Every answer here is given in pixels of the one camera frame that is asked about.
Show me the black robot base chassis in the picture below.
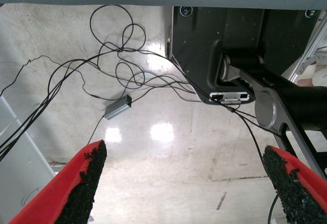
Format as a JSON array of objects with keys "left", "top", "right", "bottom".
[{"left": 167, "top": 5, "right": 320, "bottom": 105}]

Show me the small grey hub box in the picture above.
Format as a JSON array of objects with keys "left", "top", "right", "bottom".
[{"left": 103, "top": 94, "right": 133, "bottom": 121}]

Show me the pale pink white shoe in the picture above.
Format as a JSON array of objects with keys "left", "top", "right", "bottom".
[{"left": 297, "top": 62, "right": 327, "bottom": 89}]

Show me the aluminium profile frame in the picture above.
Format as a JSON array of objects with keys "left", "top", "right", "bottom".
[{"left": 280, "top": 10, "right": 327, "bottom": 82}]

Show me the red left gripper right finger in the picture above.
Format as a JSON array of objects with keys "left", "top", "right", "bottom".
[{"left": 262, "top": 144, "right": 327, "bottom": 224}]

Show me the thin black floor cable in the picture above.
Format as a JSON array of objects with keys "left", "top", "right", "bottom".
[
  {"left": 0, "top": 48, "right": 231, "bottom": 163},
  {"left": 86, "top": 116, "right": 106, "bottom": 144},
  {"left": 89, "top": 4, "right": 147, "bottom": 53},
  {"left": 0, "top": 55, "right": 101, "bottom": 96},
  {"left": 228, "top": 107, "right": 279, "bottom": 224}
]

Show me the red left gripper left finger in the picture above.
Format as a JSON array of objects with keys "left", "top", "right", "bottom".
[{"left": 8, "top": 139, "right": 108, "bottom": 224}]

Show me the grey black torso link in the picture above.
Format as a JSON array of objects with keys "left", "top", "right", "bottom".
[{"left": 218, "top": 47, "right": 327, "bottom": 182}]

